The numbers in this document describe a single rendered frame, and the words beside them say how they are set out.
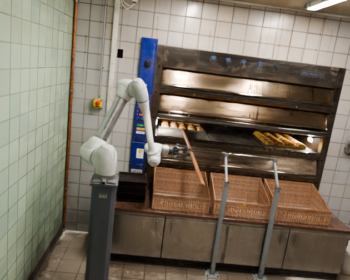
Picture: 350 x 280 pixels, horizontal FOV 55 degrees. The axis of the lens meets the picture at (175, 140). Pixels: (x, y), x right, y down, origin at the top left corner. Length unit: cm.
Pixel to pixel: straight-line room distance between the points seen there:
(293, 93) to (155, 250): 210
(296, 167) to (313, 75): 99
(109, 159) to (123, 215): 85
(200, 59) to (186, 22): 38
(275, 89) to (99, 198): 210
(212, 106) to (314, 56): 114
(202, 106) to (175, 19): 90
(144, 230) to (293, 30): 244
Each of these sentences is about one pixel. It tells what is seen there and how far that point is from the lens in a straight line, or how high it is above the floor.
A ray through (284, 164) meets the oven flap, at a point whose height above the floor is 103.
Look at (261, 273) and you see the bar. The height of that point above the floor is 8.
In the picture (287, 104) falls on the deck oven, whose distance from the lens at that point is 375.
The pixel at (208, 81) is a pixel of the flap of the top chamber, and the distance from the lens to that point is 353.
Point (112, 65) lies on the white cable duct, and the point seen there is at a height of 185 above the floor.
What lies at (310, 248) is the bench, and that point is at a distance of 372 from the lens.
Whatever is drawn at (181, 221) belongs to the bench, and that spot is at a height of 50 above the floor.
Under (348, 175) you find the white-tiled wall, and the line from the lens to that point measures 422.
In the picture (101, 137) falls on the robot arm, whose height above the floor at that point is 130.
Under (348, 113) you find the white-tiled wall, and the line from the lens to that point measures 403.
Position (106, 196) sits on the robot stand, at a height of 90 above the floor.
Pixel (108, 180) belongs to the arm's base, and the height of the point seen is 102.
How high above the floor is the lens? 194
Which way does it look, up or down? 13 degrees down
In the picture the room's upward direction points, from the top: 7 degrees clockwise
